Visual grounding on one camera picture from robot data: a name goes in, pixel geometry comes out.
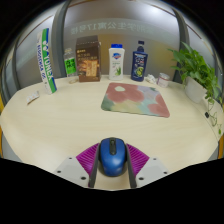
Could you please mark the crumpled white wrapper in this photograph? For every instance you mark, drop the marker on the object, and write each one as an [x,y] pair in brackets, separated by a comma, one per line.
[150,79]

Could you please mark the white blue-capped lotion bottle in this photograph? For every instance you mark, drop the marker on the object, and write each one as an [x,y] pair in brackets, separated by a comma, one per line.
[116,62]

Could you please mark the brown cardboard box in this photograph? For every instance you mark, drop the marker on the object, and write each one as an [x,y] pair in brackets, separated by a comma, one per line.
[88,59]

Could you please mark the dark blue shampoo bottle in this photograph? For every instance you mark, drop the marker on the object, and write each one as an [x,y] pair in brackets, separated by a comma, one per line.
[139,63]

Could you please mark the blue computer mouse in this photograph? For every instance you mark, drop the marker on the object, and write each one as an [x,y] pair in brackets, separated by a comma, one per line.
[112,156]

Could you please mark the small white packet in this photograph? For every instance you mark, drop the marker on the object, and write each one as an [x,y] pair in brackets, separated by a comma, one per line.
[32,97]

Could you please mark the floral pastel mouse pad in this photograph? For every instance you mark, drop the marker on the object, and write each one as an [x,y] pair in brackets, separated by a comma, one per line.
[136,99]

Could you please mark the green potted plant white pot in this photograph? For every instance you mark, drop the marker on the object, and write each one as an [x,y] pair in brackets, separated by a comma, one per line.
[196,75]

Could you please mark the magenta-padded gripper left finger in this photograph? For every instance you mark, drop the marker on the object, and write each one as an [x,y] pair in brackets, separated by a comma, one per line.
[72,168]

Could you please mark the small white round jar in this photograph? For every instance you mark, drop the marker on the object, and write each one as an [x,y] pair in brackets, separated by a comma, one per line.
[163,80]

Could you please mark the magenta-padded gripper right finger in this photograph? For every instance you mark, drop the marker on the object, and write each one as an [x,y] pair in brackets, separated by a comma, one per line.
[150,168]

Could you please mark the clear green-labelled drink bottle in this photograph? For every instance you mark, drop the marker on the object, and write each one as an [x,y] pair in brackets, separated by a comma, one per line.
[70,63]

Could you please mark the white green shuttlecock tube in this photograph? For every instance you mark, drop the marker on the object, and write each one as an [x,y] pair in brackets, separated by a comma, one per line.
[46,61]

